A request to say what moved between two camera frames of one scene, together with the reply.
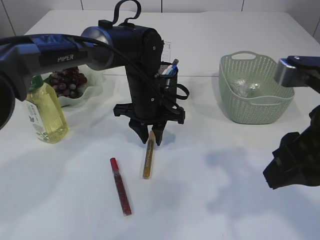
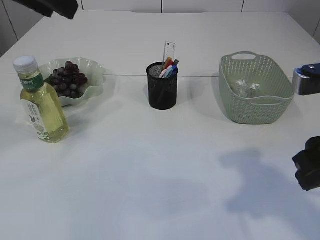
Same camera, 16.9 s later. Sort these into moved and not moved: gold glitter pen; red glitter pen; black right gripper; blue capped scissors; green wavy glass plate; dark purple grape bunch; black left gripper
Moved: gold glitter pen; black right gripper; black left gripper; red glitter pen
Not moved: green wavy glass plate; blue capped scissors; dark purple grape bunch
